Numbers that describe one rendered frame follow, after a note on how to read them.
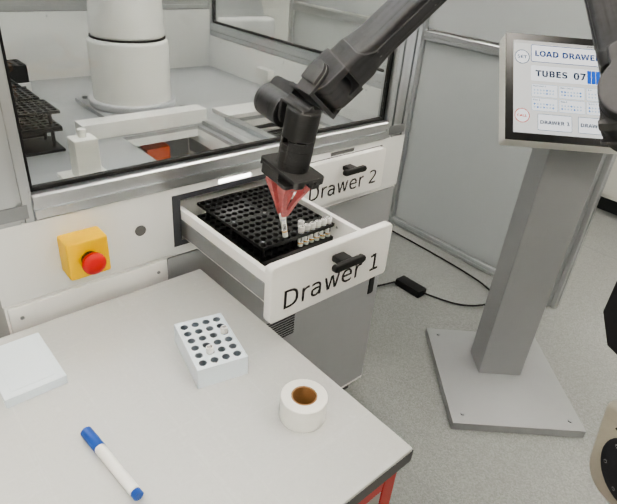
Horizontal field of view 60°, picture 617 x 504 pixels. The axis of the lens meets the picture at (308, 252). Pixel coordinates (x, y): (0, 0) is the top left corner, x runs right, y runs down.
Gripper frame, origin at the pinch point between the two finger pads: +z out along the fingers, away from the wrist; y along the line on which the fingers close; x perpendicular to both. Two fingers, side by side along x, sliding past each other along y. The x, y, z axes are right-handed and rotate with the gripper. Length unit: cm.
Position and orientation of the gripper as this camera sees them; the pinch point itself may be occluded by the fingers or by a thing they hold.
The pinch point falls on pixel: (283, 211)
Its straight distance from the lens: 96.6
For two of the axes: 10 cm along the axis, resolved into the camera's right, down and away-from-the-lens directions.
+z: -2.0, 8.0, 5.7
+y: -6.3, -5.5, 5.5
